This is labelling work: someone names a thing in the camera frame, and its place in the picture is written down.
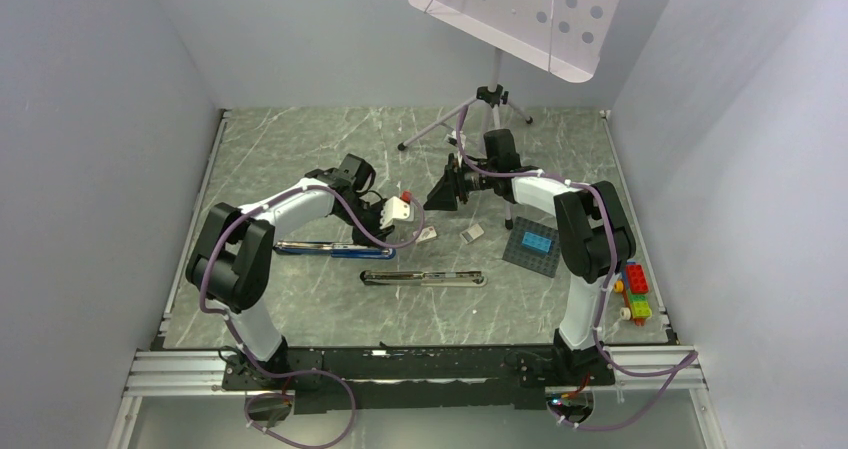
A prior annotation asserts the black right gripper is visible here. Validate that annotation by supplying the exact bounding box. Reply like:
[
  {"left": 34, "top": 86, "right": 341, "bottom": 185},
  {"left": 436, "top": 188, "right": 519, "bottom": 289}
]
[{"left": 424, "top": 154, "right": 498, "bottom": 212}]

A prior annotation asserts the blue black stapler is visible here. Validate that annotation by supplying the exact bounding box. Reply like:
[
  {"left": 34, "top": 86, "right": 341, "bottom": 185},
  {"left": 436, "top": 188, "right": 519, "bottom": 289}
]
[{"left": 273, "top": 241, "right": 396, "bottom": 260}]

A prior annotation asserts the staple box tray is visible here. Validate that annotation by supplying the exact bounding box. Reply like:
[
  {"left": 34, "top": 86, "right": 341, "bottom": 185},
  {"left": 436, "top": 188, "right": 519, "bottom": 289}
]
[{"left": 460, "top": 224, "right": 485, "bottom": 244}]

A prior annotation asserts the black silver stapler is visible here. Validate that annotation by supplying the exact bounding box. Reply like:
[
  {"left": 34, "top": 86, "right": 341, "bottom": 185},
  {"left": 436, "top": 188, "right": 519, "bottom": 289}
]
[{"left": 359, "top": 270, "right": 487, "bottom": 287}]

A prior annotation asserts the white staple box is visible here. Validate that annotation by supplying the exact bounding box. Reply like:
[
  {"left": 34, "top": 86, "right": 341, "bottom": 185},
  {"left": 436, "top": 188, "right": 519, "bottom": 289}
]
[{"left": 416, "top": 226, "right": 438, "bottom": 244}]

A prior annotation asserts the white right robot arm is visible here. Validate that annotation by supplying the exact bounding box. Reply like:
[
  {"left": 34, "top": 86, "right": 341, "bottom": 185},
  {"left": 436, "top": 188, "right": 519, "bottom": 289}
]
[{"left": 424, "top": 129, "right": 636, "bottom": 384}]

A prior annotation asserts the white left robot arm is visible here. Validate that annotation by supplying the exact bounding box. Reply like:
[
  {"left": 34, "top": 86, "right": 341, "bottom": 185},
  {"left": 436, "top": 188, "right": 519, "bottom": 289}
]
[{"left": 185, "top": 154, "right": 393, "bottom": 389}]

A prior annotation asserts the dark grey lego baseplate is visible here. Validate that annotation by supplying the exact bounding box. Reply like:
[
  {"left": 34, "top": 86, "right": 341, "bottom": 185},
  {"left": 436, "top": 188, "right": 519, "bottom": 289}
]
[{"left": 502, "top": 217, "right": 562, "bottom": 278}]

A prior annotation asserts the blue lego brick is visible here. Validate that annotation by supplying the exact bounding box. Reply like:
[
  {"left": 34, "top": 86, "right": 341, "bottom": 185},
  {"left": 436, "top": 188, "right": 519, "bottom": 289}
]
[{"left": 521, "top": 231, "right": 553, "bottom": 254}]

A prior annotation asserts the white perforated music stand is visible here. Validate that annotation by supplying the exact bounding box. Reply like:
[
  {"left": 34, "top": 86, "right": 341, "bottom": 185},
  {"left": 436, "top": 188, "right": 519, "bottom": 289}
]
[{"left": 397, "top": 0, "right": 634, "bottom": 231}]

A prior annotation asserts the colourful lego toy car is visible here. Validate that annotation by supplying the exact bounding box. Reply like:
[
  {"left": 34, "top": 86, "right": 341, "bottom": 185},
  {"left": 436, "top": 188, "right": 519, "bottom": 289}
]
[{"left": 613, "top": 262, "right": 653, "bottom": 327}]

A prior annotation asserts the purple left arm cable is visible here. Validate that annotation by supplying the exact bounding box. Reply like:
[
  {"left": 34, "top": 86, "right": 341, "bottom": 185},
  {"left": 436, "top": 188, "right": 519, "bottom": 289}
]
[{"left": 198, "top": 184, "right": 427, "bottom": 449}]

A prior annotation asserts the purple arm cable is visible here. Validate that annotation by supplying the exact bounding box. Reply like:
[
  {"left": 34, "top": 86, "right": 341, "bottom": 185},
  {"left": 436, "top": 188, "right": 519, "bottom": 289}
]
[
  {"left": 198, "top": 184, "right": 427, "bottom": 449},
  {"left": 454, "top": 106, "right": 700, "bottom": 433}
]

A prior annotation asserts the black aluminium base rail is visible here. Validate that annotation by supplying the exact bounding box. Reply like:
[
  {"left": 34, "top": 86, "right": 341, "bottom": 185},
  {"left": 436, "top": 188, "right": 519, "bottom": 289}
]
[{"left": 123, "top": 345, "right": 693, "bottom": 415}]

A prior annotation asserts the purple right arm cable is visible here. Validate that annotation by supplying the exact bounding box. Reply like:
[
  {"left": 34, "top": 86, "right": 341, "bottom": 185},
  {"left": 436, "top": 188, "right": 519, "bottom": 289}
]
[{"left": 454, "top": 106, "right": 700, "bottom": 433}]

